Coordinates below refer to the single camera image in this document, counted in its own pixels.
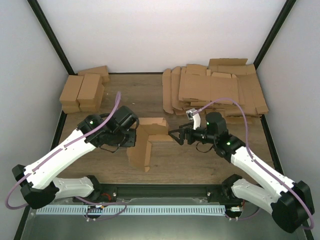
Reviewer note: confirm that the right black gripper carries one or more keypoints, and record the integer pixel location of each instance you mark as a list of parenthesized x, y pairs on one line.
[(188, 130)]

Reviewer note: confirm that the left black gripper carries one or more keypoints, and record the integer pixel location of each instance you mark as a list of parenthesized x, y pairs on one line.
[(131, 141)]

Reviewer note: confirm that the brown cardboard box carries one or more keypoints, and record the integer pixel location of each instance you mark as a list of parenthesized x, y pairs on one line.
[(150, 129)]

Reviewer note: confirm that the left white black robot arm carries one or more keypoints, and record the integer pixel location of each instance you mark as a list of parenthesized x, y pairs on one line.
[(39, 184)]

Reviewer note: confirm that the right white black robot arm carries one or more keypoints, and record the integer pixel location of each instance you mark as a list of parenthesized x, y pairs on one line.
[(289, 203)]

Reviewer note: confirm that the folded box bottom right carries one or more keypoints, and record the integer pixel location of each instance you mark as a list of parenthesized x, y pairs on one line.
[(95, 106)]

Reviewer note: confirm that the folded box bottom left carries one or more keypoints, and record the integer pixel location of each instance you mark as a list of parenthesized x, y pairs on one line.
[(70, 109)]

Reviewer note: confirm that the folded box top left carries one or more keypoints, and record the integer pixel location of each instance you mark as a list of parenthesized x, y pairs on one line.
[(71, 90)]

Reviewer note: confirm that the folded box top right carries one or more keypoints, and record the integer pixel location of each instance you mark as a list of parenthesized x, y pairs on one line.
[(89, 88)]

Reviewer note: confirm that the folded box at back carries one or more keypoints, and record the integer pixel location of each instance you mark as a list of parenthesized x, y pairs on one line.
[(100, 70)]

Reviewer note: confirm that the stack of flat cardboard sheets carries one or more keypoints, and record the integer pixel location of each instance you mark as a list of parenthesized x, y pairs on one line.
[(252, 102)]

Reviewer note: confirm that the top flat cardboard sheet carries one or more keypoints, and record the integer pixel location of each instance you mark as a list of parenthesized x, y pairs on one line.
[(207, 88)]

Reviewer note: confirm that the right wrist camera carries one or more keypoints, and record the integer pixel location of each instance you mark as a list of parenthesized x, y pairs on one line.
[(193, 115)]

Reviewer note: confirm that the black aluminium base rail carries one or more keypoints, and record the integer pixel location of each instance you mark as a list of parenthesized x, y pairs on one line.
[(213, 193)]

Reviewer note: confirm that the light blue slotted cable duct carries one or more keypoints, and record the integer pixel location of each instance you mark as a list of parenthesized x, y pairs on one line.
[(135, 210)]

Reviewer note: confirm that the left black frame post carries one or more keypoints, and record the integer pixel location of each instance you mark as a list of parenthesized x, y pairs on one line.
[(42, 19)]

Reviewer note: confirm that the black frame post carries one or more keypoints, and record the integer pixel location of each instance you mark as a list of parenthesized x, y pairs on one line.
[(280, 20), (42, 19)]

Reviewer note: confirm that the right black frame post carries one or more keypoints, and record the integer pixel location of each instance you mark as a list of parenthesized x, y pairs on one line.
[(280, 20)]

